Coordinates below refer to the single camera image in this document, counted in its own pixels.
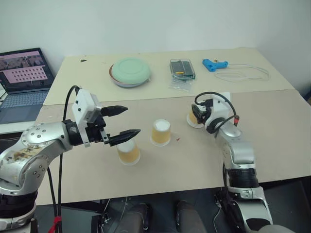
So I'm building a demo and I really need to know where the clear plastic bag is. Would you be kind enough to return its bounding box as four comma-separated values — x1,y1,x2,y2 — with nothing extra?
168,76,194,93

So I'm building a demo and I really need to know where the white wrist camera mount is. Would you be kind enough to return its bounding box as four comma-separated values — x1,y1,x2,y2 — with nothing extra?
72,88,103,148
209,91,234,122

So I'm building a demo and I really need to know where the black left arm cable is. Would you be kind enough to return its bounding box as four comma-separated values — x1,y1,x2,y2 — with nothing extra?
47,85,82,233

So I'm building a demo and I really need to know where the blue glue gun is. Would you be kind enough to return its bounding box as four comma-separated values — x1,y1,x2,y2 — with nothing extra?
202,58,230,73

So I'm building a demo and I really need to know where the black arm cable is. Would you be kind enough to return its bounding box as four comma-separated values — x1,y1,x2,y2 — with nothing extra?
47,85,82,233
194,91,241,134

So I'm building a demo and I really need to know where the clear box with green contents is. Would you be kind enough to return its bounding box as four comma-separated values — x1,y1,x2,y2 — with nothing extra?
169,58,196,81

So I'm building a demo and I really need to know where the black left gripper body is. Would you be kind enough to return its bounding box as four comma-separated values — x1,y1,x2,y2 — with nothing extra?
85,111,113,147

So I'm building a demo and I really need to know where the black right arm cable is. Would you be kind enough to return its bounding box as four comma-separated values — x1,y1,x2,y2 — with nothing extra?
194,91,241,134

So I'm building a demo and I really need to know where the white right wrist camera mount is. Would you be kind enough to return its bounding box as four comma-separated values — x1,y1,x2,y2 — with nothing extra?
209,91,234,122

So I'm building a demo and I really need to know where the green round plate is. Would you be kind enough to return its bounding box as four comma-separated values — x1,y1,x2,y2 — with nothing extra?
112,57,152,84

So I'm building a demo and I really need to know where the white glue gun cord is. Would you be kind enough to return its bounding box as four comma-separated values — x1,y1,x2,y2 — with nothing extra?
214,63,271,83

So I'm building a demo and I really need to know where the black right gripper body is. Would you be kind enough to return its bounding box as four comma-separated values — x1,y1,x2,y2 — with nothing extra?
195,99,214,125

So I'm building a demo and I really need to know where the open blue laptop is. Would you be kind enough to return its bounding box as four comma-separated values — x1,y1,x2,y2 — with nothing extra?
0,47,56,125

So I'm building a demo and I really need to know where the yellow paper cup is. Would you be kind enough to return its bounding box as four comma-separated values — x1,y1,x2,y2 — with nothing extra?
150,118,172,148
116,140,142,166
186,109,206,128

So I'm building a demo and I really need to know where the red tape on cable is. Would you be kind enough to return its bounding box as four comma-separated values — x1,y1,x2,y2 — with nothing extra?
49,215,62,233

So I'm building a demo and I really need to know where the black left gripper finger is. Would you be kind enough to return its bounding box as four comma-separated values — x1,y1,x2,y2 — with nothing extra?
108,129,142,147
100,105,129,118

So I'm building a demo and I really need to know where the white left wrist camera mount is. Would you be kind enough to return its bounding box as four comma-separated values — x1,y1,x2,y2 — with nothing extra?
72,88,103,148

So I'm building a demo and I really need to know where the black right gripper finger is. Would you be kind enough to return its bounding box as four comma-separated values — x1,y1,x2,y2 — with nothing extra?
191,103,204,124

